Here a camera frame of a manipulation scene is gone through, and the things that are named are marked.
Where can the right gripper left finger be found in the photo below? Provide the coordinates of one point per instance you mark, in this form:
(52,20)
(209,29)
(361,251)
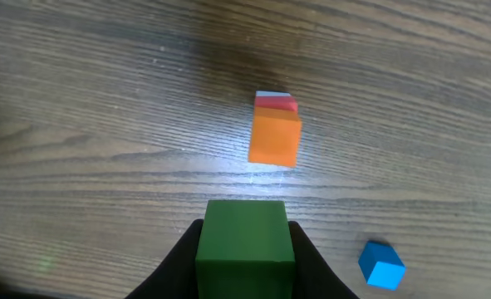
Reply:
(174,274)

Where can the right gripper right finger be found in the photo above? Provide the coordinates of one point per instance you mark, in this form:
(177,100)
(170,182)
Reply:
(313,278)

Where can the green cube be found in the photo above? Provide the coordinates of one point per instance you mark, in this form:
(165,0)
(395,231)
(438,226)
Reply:
(245,245)

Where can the blue cube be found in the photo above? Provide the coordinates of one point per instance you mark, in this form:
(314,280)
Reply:
(380,266)

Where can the orange cube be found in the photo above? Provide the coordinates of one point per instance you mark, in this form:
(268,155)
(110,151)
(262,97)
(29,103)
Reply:
(275,139)

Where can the red cube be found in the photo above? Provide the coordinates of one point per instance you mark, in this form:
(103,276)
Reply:
(276,103)

